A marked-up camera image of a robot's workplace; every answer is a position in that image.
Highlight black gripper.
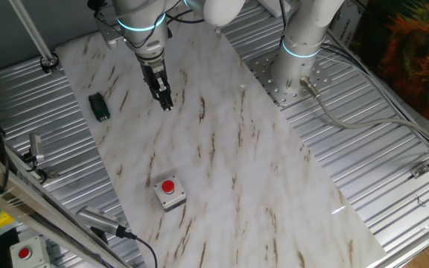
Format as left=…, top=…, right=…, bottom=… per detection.
left=139, top=59, right=175, bottom=112

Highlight grey box with red button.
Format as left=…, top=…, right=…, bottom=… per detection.
left=9, top=236, right=51, bottom=268
left=153, top=174, right=188, bottom=213

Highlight dark green hex key set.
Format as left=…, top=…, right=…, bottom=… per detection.
left=88, top=92, right=111, bottom=123

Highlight white marble pattern mat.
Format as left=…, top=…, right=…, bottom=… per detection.
left=54, top=22, right=387, bottom=268

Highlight white flat box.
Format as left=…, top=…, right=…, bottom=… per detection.
left=257, top=0, right=293, bottom=19

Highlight metal pole with black foot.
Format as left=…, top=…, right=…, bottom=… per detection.
left=7, top=0, right=61, bottom=74

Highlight white carton with red print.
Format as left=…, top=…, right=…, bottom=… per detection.
left=328, top=0, right=368, bottom=45

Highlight orange green patterned fabric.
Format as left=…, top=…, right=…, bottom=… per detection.
left=348, top=0, right=429, bottom=137

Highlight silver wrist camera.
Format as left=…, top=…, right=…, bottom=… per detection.
left=95, top=20, right=126, bottom=50

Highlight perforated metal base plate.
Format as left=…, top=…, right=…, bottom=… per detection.
left=246, top=48, right=333, bottom=109

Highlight silver ribbed depth camera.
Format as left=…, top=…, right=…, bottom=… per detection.
left=28, top=133, right=46, bottom=164
left=75, top=205, right=128, bottom=238

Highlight black camera cable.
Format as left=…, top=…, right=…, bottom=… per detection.
left=123, top=229, right=159, bottom=268

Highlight grey cable with metal connector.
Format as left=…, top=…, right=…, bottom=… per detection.
left=299, top=76, right=429, bottom=148

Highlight aluminium frame beam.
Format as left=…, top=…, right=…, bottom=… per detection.
left=0, top=143, right=130, bottom=268

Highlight small metal corner bracket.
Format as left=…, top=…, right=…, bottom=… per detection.
left=410, top=162, right=429, bottom=179

